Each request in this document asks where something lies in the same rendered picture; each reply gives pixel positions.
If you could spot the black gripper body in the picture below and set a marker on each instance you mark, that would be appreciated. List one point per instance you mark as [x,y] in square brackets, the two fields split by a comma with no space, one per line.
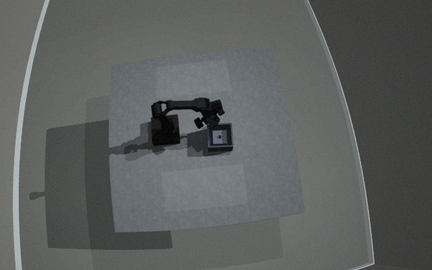
[199,123]

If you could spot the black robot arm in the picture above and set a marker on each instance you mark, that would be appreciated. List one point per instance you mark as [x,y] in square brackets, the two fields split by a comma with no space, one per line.
[202,105]

